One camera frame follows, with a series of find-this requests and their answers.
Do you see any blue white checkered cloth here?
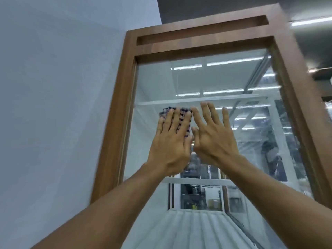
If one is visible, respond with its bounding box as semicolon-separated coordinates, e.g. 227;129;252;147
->
158;107;194;153

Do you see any person's left forearm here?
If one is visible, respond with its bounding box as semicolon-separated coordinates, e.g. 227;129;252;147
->
31;163;179;249

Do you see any wooden glass display cabinet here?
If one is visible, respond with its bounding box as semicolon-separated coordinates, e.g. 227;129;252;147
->
89;3;332;249

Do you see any person's left hand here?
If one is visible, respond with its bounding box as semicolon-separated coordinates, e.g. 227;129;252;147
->
146;107;194;177

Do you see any person's right hand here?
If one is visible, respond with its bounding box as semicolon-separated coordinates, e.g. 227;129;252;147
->
191;102;240;169

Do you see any person's right forearm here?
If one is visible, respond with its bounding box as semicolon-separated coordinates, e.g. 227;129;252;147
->
215;154;332;249

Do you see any ceiling light tube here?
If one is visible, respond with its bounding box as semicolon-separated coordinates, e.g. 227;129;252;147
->
289;17;332;27

